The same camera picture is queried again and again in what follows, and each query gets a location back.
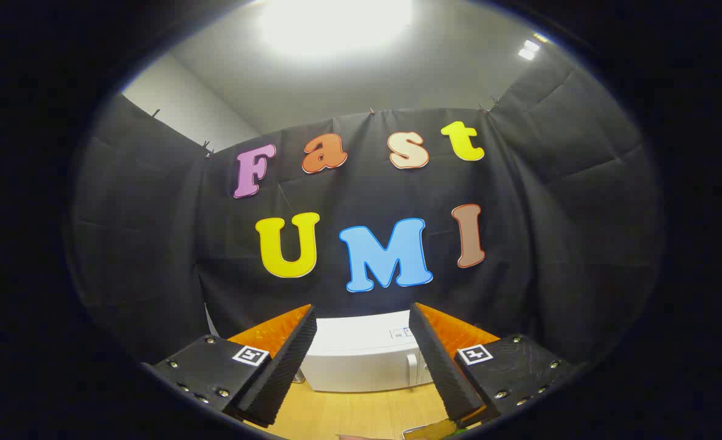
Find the large ceiling light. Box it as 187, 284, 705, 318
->
257, 0, 416, 59

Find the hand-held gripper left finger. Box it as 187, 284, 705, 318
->
142, 304, 317, 427

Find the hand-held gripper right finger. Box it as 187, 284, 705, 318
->
408, 302, 583, 427

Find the lettuce sandwich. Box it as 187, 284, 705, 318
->
402, 419, 466, 440

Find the white microwave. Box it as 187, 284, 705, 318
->
300, 310, 435, 393

